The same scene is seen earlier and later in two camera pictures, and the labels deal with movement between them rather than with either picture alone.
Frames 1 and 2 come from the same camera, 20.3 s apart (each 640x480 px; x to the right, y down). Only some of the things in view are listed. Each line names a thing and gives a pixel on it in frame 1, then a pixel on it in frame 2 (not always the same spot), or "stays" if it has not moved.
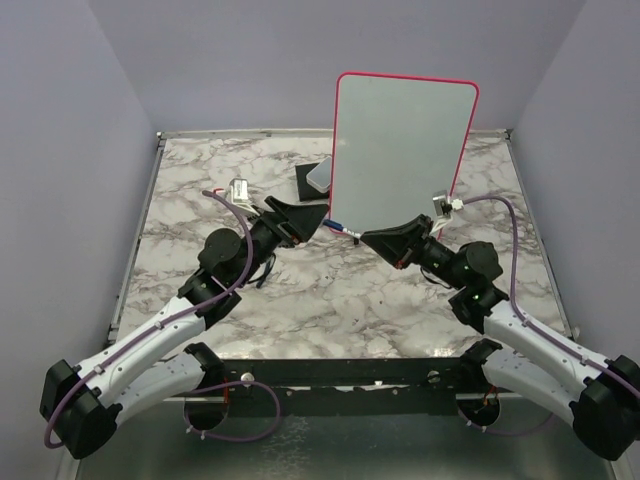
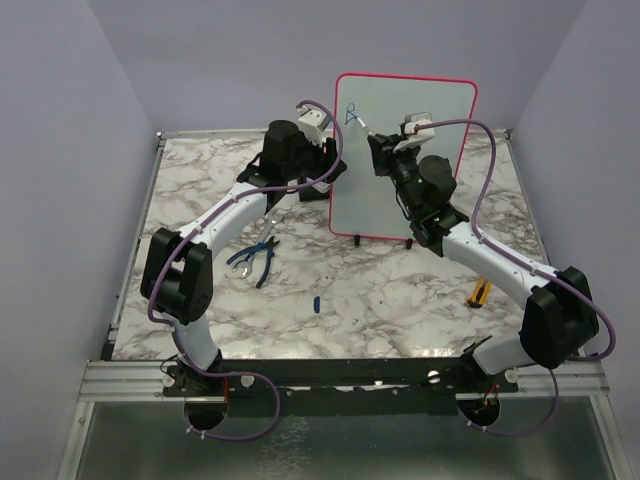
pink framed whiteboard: x=397 y=140 stays
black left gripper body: x=267 y=235 → x=309 y=160
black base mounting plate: x=346 y=387 stays
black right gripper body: x=431 y=253 → x=400 y=165
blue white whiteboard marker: x=338 y=226 → x=364 y=125
